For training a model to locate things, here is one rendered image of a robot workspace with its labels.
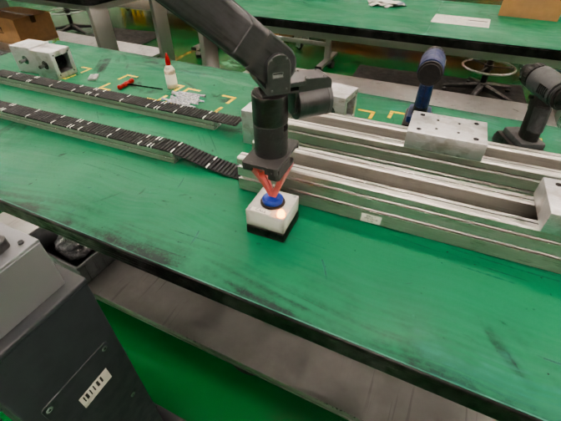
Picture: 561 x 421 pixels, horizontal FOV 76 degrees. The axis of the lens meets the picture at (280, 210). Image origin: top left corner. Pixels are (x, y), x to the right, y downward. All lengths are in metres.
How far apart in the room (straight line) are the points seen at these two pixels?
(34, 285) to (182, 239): 0.25
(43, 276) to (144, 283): 0.77
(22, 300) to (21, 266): 0.06
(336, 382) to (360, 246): 0.56
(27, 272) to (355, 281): 0.52
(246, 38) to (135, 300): 1.07
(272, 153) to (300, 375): 0.75
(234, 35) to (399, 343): 0.49
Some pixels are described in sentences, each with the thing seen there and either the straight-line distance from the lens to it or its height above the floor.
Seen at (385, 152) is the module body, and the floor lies 0.84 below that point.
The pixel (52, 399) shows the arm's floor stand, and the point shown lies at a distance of 0.83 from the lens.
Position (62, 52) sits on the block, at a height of 0.86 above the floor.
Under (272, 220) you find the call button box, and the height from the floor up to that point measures 0.83.
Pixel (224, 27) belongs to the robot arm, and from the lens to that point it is 0.50.
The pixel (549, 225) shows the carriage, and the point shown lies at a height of 0.88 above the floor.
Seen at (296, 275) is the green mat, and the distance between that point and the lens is 0.64.
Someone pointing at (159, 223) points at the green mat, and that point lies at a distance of 0.78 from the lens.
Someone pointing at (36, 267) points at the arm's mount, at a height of 0.85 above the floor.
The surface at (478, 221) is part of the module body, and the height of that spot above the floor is 0.85.
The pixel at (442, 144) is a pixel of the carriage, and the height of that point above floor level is 0.89.
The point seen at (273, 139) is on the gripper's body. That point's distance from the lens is 0.58.
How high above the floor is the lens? 1.28
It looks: 40 degrees down
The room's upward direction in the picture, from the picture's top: straight up
